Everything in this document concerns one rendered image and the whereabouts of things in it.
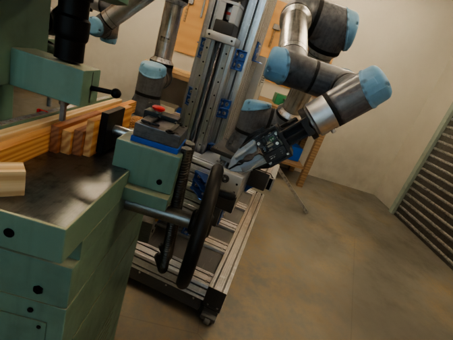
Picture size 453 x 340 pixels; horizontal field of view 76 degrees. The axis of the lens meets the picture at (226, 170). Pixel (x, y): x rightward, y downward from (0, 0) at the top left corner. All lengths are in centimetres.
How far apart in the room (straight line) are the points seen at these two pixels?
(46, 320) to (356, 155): 423
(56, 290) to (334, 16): 98
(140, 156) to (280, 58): 36
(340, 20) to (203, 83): 63
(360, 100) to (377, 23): 374
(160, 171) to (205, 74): 82
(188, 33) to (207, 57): 259
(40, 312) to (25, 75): 42
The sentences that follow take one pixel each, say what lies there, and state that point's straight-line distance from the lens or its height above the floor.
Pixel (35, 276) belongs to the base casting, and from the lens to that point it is 58.
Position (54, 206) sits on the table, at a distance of 50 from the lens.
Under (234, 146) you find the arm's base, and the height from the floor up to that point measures 85.
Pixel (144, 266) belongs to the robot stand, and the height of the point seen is 18.
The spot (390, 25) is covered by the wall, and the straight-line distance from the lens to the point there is 440.
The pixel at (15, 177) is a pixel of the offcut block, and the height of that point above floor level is 93.
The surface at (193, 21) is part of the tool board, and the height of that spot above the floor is 143.
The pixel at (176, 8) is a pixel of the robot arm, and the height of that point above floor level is 130.
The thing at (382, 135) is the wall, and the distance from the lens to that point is 458.
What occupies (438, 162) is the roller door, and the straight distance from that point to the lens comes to 410.
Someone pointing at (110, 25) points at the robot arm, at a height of 114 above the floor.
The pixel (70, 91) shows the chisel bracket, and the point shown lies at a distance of 63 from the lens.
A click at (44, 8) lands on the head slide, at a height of 115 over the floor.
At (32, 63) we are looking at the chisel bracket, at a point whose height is 105.
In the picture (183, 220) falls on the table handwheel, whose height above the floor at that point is 82.
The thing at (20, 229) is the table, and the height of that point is 88.
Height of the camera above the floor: 117
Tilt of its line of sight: 20 degrees down
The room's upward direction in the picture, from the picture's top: 19 degrees clockwise
